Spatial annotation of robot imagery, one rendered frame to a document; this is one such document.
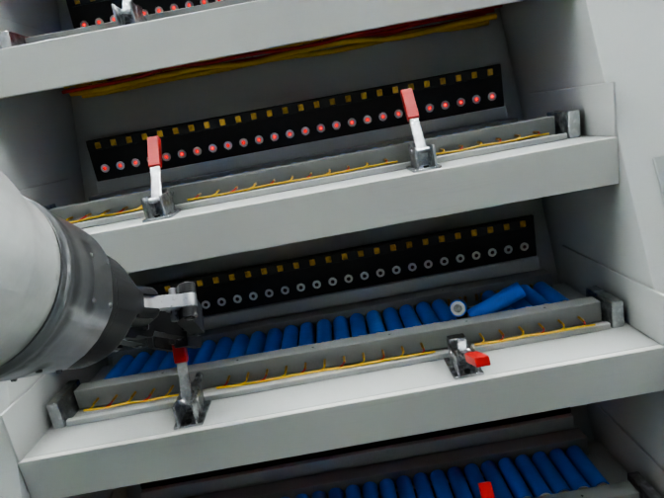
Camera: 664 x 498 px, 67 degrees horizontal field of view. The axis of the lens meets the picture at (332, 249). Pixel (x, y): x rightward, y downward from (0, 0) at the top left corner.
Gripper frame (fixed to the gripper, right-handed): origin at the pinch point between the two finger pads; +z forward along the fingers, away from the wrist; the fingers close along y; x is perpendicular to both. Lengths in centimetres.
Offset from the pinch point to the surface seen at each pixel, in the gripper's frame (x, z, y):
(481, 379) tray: -9.3, 0.8, 27.5
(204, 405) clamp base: -7.1, 3.6, 1.0
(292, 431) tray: -10.8, 1.5, 9.6
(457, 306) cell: -1.7, 7.1, 28.3
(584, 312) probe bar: -4.8, 5.8, 40.6
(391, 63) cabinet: 33.2, 13.4, 28.7
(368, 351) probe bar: -4.7, 6.3, 17.9
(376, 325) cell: -1.9, 9.8, 19.5
